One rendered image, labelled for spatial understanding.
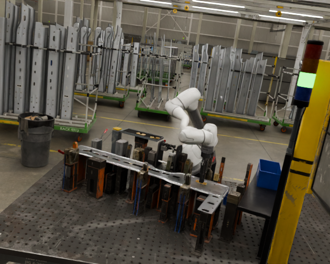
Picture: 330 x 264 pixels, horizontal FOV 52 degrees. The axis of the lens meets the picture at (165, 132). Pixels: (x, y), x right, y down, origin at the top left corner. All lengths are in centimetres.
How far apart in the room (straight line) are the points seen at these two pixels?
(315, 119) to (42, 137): 398
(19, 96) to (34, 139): 201
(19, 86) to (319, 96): 586
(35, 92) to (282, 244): 562
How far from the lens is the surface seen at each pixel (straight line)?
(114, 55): 1008
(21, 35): 690
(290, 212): 194
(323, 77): 178
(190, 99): 286
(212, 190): 250
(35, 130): 501
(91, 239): 234
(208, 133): 239
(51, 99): 676
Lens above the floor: 198
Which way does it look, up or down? 15 degrees down
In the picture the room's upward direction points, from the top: 8 degrees clockwise
